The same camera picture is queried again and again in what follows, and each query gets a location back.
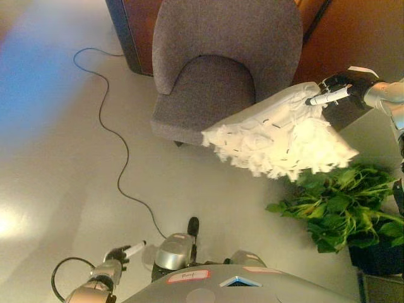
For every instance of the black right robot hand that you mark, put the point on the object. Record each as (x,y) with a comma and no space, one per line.
(344,90)

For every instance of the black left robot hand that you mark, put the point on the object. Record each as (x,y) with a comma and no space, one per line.
(124,252)

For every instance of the white fringed pillow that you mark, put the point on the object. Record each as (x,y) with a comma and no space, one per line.
(281,132)

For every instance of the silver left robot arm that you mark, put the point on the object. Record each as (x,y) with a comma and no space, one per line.
(91,284)

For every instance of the silver left robot leg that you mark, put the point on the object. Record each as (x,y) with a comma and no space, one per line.
(176,252)

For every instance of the silver robot leg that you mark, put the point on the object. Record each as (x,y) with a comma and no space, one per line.
(244,257)
(176,252)

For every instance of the silver robot torso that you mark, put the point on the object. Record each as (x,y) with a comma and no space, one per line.
(236,285)

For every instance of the green leafy potted plant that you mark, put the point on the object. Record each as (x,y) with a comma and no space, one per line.
(341,208)

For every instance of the silver right robot leg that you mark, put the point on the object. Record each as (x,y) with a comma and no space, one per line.
(244,257)

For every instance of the grey fabric armchair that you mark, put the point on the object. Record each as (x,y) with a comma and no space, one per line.
(221,79)

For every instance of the black plant pot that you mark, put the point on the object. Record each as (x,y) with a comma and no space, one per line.
(377,255)

